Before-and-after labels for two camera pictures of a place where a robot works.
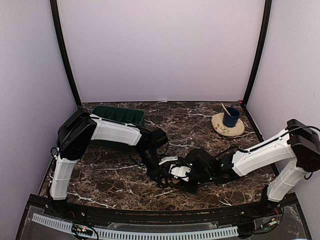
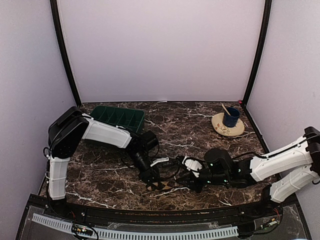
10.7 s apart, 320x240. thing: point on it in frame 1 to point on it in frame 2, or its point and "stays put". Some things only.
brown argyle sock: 174,180 to 156,183
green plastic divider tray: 125,115 stays put
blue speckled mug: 231,121 stays put
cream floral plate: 217,124 stays put
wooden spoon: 225,109 stays put
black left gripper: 155,173 to 147,176
